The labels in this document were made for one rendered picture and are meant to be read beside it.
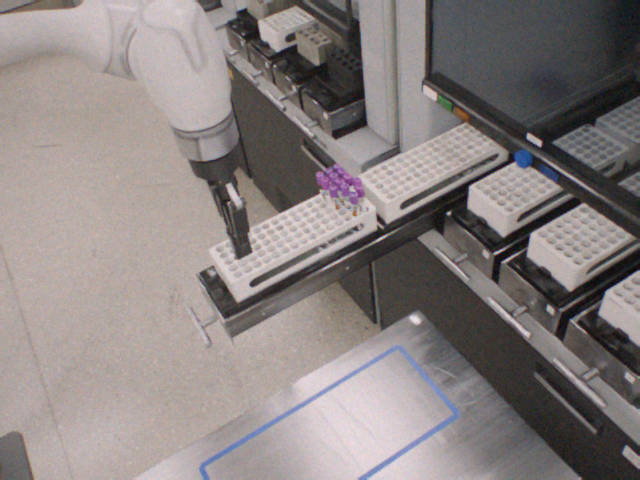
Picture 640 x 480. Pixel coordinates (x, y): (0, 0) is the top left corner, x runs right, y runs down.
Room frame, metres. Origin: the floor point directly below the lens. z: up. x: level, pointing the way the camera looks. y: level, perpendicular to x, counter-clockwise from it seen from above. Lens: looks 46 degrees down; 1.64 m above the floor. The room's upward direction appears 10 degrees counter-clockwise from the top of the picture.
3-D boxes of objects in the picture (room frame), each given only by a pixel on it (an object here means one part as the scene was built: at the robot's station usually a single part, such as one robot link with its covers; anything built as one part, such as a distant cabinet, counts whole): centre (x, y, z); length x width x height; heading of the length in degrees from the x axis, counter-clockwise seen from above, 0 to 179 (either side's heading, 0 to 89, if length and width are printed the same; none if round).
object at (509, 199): (0.83, -0.44, 0.83); 0.30 x 0.10 x 0.06; 114
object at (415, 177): (0.92, -0.25, 0.83); 0.30 x 0.10 x 0.06; 114
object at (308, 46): (1.44, -0.06, 0.85); 0.12 x 0.02 x 0.06; 25
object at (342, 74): (1.30, -0.12, 0.85); 0.12 x 0.02 x 0.06; 24
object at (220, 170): (0.75, 0.13, 1.06); 0.08 x 0.07 x 0.09; 24
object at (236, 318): (0.84, -0.08, 0.78); 0.73 x 0.14 x 0.09; 114
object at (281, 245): (0.79, 0.04, 0.83); 0.30 x 0.10 x 0.06; 114
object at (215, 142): (0.75, 0.13, 1.13); 0.09 x 0.09 x 0.06
